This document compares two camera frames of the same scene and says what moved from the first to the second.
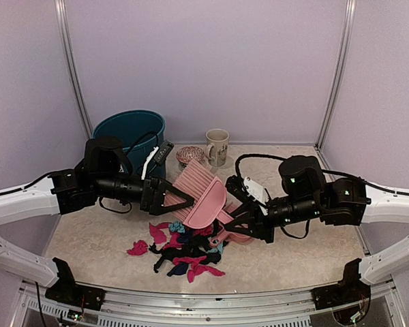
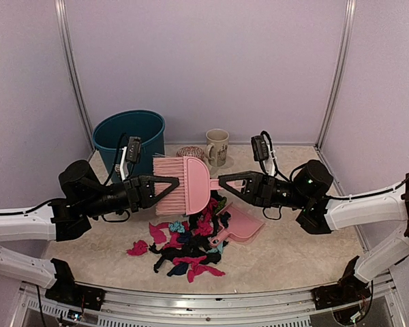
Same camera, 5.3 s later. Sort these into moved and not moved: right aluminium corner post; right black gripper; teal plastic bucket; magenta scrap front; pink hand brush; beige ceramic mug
Moved: pink hand brush; right black gripper
Not moved: teal plastic bucket; beige ceramic mug; magenta scrap front; right aluminium corner post
